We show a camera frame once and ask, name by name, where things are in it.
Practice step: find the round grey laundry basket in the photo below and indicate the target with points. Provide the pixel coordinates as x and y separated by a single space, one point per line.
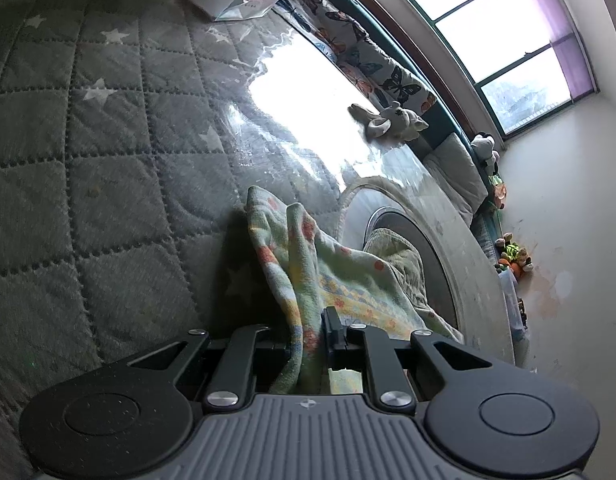
437 260

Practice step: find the small plush toys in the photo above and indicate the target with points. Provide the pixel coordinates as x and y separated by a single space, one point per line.
512 255

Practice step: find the orange toy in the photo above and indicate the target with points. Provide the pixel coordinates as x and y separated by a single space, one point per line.
499 192

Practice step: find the striped pastel baby garment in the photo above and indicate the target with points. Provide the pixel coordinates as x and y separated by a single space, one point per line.
313 280

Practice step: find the grey quilted table cover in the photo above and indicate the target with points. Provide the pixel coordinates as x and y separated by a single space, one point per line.
88 160

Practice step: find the purple curtain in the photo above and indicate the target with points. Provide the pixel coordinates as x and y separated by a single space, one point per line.
562 25

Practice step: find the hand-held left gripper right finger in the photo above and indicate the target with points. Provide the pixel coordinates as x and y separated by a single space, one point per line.
333 335

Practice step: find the green framed window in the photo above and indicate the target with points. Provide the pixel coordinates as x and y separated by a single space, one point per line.
487 25

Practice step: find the panda plush toy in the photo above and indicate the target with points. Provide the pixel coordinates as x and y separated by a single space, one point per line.
485 152

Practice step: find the grey cushion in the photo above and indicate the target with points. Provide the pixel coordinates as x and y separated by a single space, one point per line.
455 170

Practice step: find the white plush toy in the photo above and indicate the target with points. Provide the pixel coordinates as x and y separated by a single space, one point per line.
390 120

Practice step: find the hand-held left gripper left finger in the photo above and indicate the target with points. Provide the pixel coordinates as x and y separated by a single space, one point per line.
238 360

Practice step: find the butterfly print bumper cushion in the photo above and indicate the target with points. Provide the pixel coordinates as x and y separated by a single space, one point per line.
437 110

